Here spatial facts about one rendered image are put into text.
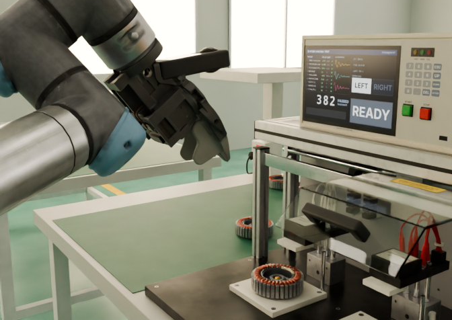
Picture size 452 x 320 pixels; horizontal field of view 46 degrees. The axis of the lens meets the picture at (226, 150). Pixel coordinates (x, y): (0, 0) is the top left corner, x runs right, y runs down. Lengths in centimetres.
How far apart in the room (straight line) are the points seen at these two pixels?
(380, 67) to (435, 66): 12
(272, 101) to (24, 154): 172
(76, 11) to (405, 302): 80
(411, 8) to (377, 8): 80
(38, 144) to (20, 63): 13
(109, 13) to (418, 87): 59
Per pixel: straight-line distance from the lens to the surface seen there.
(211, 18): 631
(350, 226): 75
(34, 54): 62
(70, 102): 58
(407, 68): 102
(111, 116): 59
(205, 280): 125
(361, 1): 799
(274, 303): 113
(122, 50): 66
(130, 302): 122
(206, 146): 74
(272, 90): 216
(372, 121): 108
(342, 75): 113
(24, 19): 63
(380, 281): 102
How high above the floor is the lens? 130
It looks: 11 degrees down
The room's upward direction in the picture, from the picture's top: straight up
